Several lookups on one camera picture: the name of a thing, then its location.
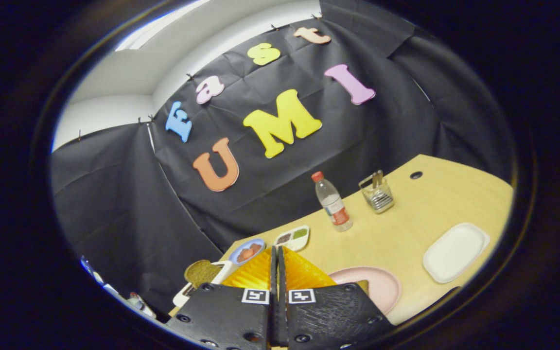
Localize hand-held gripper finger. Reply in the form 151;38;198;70
273;245;396;350
163;245;279;350

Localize brown toasted bread slice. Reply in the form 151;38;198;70
184;259;222;288

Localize white sectioned condiment dish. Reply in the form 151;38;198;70
274;225;310;252

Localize red tomato slices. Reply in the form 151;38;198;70
237;243;263;263

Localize blue round plate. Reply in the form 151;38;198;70
229;238;266;265

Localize white toaster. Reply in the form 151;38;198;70
172;260;234;309

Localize clear red-capped water bottle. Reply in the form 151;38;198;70
311;171;353;232

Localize pink round plate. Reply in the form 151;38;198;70
328;266;402;315

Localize clear cutlery holder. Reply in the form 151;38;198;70
358;170;395;214

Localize white rounded square plate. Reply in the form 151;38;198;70
422;223;490;284

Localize black backdrop cloth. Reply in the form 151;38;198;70
49;0;514;316

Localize ceiling light panel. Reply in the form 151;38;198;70
115;0;210;52

